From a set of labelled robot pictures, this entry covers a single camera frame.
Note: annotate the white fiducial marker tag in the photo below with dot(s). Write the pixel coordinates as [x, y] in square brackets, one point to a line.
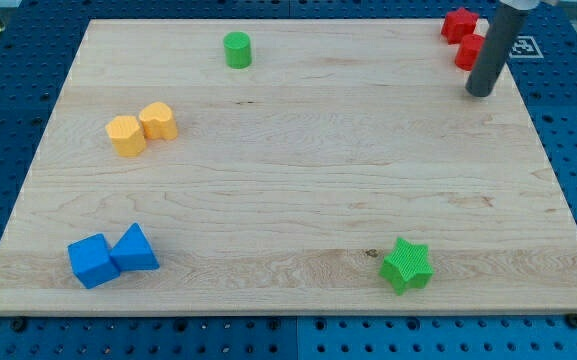
[525, 47]

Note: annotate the yellow heart block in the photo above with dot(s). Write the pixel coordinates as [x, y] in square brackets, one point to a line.
[158, 122]

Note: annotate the green star block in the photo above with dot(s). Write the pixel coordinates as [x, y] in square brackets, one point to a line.
[407, 266]

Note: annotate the red cylinder block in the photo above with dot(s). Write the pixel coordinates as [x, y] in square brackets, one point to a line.
[468, 51]

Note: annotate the blue triangle block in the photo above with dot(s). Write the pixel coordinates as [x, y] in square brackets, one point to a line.
[133, 251]

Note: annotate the wooden board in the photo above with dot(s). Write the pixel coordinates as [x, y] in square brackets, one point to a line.
[291, 179]

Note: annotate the red star block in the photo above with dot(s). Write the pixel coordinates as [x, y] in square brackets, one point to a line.
[457, 24]

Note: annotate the yellow pentagon block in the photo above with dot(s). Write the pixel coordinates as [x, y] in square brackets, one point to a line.
[126, 136]

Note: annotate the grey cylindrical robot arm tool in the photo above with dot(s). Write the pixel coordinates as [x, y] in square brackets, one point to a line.
[508, 20]

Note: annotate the blue cube block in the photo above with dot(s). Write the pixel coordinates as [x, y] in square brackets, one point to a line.
[90, 261]

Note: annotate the green cylinder block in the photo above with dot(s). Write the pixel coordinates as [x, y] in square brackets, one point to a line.
[237, 49]

